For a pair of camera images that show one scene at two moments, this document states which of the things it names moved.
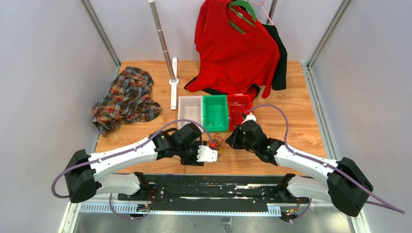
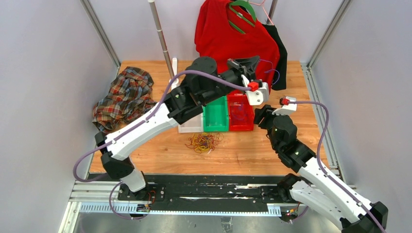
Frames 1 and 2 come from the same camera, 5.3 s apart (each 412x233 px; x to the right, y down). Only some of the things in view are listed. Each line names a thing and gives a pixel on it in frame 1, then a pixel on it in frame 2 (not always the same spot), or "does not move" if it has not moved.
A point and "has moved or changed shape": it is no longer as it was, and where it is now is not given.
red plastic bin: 238,104 does not move
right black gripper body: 239,141 -> 267,122
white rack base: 173,85 does not move
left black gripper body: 188,154 -> 236,71
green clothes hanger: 248,7 does not move
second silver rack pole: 272,12 does not move
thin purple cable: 175,175 has moved or changed shape
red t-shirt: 237,55 does not move
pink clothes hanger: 262,4 does not move
